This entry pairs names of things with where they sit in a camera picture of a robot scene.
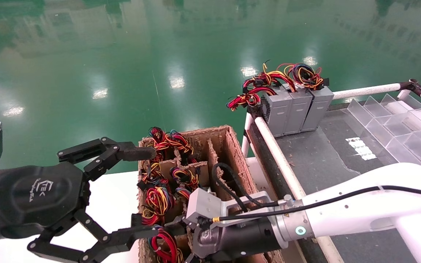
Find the white pipe post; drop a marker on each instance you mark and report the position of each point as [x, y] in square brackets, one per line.
[247, 135]

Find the white label sticker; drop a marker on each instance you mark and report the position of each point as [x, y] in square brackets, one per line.
[361, 149]

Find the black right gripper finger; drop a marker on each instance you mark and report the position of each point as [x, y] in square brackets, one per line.
[181, 227]
[192, 258]

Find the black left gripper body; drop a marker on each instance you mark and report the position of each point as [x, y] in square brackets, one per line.
[31, 197]

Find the long white pipe rail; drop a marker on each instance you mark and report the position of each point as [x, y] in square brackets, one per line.
[280, 157]

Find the clear acrylic divider tray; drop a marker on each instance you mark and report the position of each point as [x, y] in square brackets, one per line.
[389, 131]

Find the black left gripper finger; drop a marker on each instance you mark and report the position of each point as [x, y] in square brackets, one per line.
[108, 149]
[119, 237]

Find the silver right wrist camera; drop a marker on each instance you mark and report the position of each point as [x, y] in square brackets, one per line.
[207, 204]

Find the brown cardboard divider box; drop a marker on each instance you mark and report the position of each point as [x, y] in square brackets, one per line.
[232, 157]

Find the black pipe joint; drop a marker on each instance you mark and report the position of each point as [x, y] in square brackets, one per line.
[413, 87]

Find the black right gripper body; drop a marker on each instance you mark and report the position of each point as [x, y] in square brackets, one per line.
[236, 237]

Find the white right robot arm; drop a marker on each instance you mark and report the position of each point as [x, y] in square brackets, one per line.
[378, 212]

